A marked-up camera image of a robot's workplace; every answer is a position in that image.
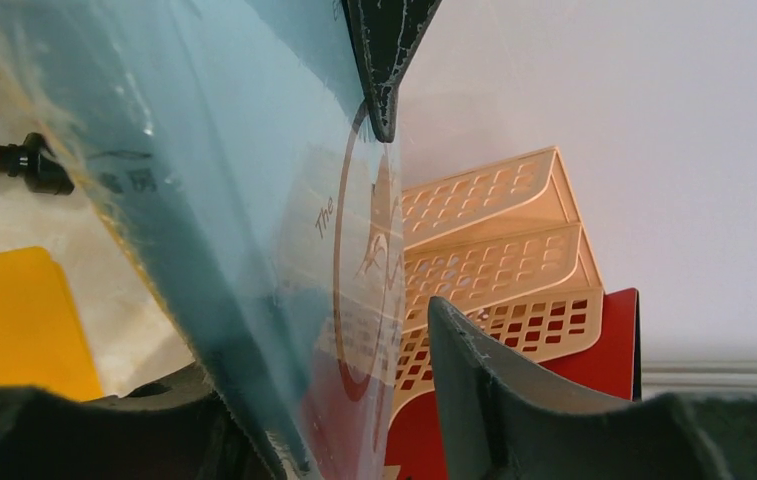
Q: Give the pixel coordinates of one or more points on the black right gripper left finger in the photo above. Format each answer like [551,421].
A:
[172,428]

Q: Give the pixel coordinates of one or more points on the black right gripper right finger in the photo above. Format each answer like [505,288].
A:
[492,431]

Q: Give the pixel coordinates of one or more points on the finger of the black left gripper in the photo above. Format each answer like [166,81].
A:
[385,35]

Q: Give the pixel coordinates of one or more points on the light blue hardcover book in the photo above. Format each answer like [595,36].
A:
[228,146]

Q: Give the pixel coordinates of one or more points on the yellow plastic clip folder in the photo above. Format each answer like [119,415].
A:
[42,341]

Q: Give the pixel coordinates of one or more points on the red folder in organizer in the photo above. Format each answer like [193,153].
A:
[611,366]

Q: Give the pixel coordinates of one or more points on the beige plastic file organizer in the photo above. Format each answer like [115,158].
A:
[505,244]

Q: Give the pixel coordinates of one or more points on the red and black dumbbell toy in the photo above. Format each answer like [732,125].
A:
[34,162]

